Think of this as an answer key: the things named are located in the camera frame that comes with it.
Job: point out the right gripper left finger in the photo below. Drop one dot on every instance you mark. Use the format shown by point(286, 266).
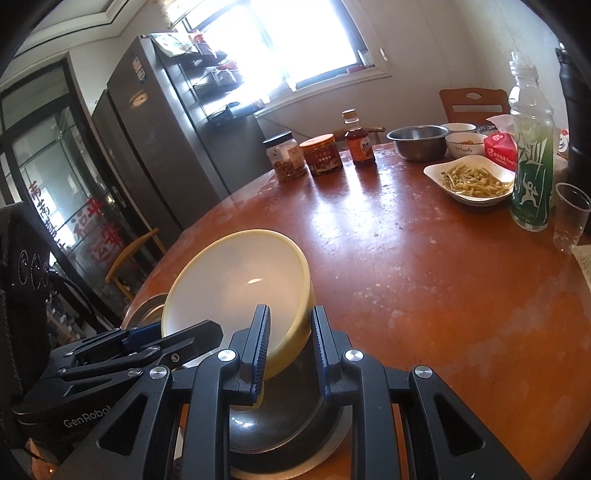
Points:
point(136, 439)

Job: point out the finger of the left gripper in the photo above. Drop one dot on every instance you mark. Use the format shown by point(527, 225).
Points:
point(139, 337)
point(183, 346)

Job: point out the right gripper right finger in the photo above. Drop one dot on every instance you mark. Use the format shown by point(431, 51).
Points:
point(406, 424)

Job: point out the yellow ceramic bowl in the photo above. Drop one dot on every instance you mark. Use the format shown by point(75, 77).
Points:
point(229, 278)

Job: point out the dark steel bowl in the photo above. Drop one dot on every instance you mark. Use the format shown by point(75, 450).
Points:
point(291, 423)

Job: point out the steel pan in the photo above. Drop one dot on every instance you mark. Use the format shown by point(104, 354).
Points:
point(149, 312)

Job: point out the large steel bowl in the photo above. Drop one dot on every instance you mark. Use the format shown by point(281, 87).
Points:
point(332, 438)

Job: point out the left hand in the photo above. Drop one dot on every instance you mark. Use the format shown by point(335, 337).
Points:
point(42, 465)

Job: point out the wooden chair near door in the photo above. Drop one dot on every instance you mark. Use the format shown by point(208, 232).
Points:
point(125, 257)

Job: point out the glass door red characters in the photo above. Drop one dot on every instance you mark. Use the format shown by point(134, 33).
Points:
point(51, 160)

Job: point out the grey refrigerator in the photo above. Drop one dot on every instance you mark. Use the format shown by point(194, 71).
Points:
point(178, 121)

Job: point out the clear jar black lid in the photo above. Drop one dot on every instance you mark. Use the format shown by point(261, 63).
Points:
point(285, 156)

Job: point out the paper sheet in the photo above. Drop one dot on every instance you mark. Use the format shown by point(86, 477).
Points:
point(582, 254)

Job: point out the red-label jar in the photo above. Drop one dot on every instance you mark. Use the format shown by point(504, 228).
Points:
point(321, 154)

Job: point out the white dish with food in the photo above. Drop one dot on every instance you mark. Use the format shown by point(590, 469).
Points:
point(473, 180)

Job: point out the clear plastic cup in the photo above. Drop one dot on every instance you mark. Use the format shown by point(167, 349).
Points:
point(571, 216)

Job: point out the brown sauce bottle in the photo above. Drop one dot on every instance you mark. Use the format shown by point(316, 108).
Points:
point(358, 140)

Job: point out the red snack packet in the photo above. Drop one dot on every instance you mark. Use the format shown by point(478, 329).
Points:
point(501, 149)

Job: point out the white ceramic bowl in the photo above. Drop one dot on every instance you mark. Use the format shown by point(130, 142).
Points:
point(462, 144)

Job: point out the small steel bowl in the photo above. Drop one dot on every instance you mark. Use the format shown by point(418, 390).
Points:
point(422, 143)

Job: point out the window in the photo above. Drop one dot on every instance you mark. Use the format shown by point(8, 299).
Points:
point(246, 54)

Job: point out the green label plastic bottle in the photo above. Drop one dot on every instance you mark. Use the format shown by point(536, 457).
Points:
point(534, 125)

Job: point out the wooden chair by wall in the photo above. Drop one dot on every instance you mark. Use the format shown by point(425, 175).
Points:
point(473, 105)

